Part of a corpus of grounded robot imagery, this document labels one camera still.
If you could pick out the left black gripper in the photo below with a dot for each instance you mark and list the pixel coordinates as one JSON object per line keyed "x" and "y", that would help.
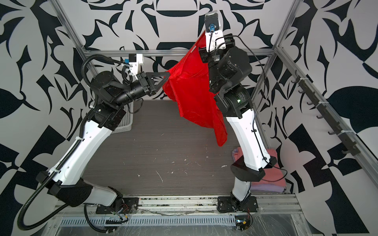
{"x": 146, "y": 85}

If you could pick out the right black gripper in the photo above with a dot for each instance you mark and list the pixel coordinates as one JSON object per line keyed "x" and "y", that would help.
{"x": 210, "y": 56}

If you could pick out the red t-shirt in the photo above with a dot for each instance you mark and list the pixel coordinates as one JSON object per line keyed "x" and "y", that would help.
{"x": 188, "y": 85}

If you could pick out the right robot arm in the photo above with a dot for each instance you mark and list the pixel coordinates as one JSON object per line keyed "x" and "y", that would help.
{"x": 228, "y": 67}

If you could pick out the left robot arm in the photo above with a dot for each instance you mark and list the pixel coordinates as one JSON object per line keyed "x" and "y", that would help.
{"x": 64, "y": 180}

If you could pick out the white plastic basket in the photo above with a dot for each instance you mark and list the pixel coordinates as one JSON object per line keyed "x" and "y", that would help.
{"x": 126, "y": 123}

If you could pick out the folded pink t-shirt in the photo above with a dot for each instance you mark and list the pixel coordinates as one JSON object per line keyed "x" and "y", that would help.
{"x": 273, "y": 175}

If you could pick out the small green-lit circuit board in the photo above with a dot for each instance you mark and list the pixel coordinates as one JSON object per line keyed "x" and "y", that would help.
{"x": 243, "y": 222}

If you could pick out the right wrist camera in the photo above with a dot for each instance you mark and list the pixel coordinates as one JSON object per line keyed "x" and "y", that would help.
{"x": 213, "y": 25}

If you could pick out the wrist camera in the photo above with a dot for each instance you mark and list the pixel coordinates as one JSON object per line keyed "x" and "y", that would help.
{"x": 135, "y": 62}
{"x": 213, "y": 25}

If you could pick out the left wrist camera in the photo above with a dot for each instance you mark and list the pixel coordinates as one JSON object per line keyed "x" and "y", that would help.
{"x": 135, "y": 62}

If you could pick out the aluminium frame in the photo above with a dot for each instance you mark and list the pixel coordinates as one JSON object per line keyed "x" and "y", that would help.
{"x": 366, "y": 158}

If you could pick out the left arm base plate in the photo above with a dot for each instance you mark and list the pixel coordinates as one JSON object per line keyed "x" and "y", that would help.
{"x": 122, "y": 206}

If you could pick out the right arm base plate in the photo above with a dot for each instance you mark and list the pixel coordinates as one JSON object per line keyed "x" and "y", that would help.
{"x": 232, "y": 204}

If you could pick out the white slotted cable duct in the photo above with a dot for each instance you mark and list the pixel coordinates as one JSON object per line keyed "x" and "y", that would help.
{"x": 184, "y": 220}

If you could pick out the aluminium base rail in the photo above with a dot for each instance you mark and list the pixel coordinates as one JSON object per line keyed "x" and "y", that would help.
{"x": 186, "y": 204}

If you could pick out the wall hook rail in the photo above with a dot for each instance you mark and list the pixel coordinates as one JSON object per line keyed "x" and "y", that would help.
{"x": 328, "y": 114}

